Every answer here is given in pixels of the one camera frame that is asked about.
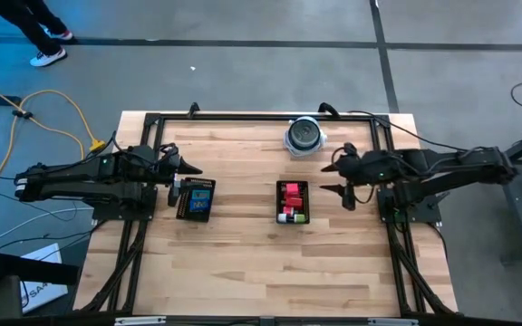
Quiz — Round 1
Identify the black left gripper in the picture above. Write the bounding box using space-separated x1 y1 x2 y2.
150 143 204 207

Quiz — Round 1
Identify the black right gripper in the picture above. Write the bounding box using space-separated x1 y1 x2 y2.
319 149 393 212

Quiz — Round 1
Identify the black plastic slotted basket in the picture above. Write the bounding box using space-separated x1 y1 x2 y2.
175 177 218 224
275 179 311 226

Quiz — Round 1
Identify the white cylinder with black rim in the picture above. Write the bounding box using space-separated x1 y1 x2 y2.
286 115 323 153

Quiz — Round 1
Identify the black flat bar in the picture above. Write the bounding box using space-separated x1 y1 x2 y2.
0 252 82 287

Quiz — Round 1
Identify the white printed box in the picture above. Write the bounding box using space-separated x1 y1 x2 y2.
18 242 70 314

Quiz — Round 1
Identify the person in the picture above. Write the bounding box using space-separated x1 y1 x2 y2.
0 0 74 69

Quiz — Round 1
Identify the yellow extension cable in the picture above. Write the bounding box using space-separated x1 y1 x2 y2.
0 75 109 180

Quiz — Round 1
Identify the black aluminium table frame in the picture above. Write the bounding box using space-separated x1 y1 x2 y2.
72 110 460 318

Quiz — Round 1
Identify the white floor cable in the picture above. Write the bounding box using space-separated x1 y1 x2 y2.
0 206 95 240

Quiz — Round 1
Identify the silver metal bracket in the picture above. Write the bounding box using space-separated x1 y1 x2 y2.
113 316 168 326
367 317 420 326

